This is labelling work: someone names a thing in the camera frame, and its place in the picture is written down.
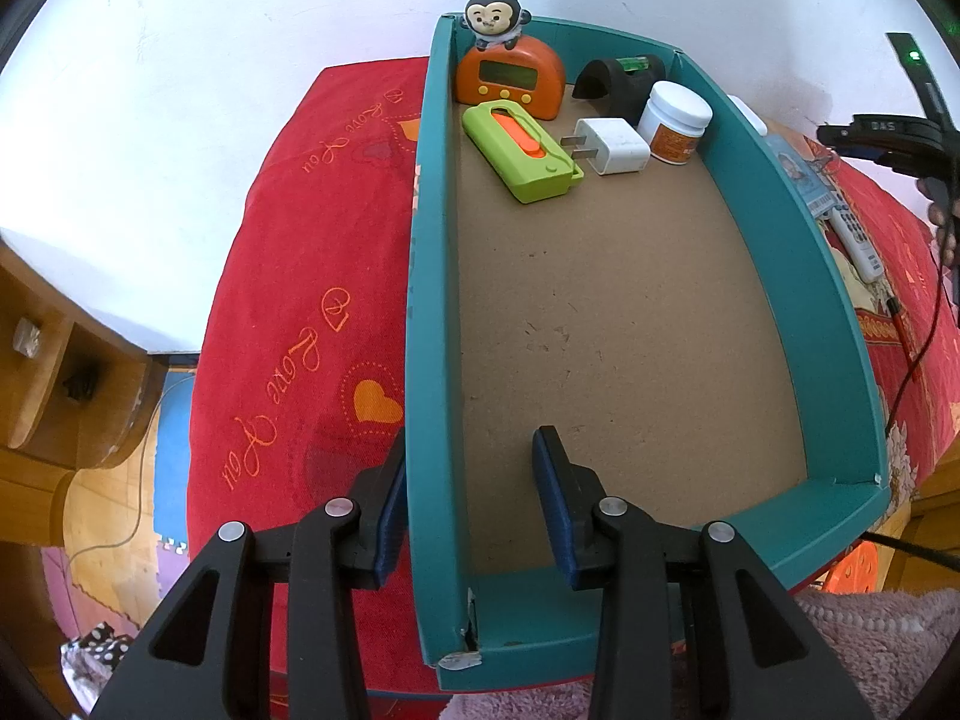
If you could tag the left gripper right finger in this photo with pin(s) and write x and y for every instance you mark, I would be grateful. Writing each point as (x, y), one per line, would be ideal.
(691, 619)

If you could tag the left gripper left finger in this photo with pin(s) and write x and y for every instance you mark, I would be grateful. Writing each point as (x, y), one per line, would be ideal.
(205, 651)

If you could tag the white orange pill bottle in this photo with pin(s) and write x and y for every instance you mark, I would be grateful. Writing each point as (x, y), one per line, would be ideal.
(673, 121)

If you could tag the white usb wall charger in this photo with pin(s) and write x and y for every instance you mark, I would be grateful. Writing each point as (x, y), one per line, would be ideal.
(610, 145)

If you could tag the black curved device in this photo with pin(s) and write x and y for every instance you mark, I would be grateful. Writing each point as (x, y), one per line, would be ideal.
(619, 87)

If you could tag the teal cardboard box tray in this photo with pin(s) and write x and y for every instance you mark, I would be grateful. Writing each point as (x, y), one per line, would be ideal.
(684, 329)

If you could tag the orange digital timer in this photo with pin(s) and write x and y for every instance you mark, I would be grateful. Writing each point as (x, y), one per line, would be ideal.
(531, 74)

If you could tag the green orange utility cutter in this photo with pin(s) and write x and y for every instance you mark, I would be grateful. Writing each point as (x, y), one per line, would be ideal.
(529, 161)

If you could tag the monkey cartoon figurine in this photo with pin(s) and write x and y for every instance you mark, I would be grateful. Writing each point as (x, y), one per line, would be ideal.
(495, 23)

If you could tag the white air conditioner remote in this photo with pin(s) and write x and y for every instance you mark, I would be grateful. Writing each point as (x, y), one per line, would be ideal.
(850, 232)

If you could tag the blue id card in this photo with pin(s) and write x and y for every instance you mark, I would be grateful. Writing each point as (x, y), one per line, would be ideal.
(817, 194)

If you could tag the person right hand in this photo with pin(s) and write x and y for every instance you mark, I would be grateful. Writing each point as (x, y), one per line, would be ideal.
(945, 222)

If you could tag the bunch of keys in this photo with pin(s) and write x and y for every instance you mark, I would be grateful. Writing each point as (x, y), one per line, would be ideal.
(824, 161)

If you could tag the polka dot bag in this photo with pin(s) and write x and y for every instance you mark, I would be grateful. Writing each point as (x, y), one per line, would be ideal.
(87, 662)

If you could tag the pink fluffy blanket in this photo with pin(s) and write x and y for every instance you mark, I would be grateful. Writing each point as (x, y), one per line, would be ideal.
(888, 642)

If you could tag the white earbuds case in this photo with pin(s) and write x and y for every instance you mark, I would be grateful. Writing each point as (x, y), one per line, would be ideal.
(750, 116)

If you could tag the red floral bed blanket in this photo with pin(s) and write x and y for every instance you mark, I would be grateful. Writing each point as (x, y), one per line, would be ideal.
(300, 383)

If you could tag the wooden bedside cabinet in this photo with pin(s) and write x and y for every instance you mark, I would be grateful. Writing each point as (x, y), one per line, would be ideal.
(75, 396)

